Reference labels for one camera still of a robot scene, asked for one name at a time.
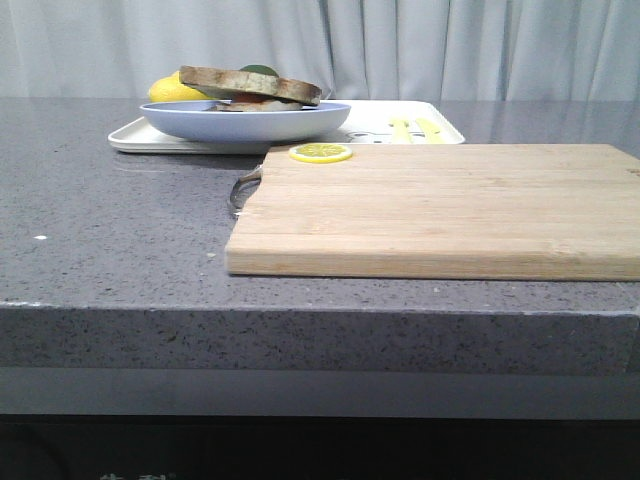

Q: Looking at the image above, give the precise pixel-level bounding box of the bread slice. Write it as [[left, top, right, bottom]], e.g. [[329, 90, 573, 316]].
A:
[[210, 99, 303, 112], [179, 65, 322, 106]]

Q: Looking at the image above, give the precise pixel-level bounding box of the light blue round plate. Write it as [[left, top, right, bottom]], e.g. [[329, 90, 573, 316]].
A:
[[140, 100, 351, 143]]

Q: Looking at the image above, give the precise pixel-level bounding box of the fried egg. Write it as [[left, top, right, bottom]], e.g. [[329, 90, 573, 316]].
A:
[[232, 93, 273, 104]]

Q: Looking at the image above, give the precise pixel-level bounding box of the white bear tray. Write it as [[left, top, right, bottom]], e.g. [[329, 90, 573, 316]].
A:
[[108, 100, 465, 155]]

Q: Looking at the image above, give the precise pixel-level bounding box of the lemon slice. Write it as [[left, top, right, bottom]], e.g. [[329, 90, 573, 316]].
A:
[[288, 143, 353, 164]]

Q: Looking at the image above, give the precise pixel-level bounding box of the yellow plastic fork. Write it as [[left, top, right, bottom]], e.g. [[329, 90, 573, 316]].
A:
[[389, 116, 414, 145]]

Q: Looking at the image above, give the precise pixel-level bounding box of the yellow plastic knife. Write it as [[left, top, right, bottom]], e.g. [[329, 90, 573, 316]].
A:
[[415, 118, 445, 144]]

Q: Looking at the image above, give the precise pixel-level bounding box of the green lime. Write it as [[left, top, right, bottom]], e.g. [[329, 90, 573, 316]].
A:
[[241, 64, 279, 77]]

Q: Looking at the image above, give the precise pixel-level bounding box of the front yellow lemon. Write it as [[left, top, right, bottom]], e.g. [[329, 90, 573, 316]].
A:
[[147, 71, 210, 102]]

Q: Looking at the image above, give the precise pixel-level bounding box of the wooden cutting board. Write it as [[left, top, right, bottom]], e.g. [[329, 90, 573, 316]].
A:
[[225, 144, 639, 281]]

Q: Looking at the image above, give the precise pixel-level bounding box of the grey curtain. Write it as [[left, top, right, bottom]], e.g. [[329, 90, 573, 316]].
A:
[[1, 1, 639, 101]]

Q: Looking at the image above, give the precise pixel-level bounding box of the metal cutting board handle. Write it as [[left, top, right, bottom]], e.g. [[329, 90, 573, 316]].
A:
[[227, 165, 262, 219]]

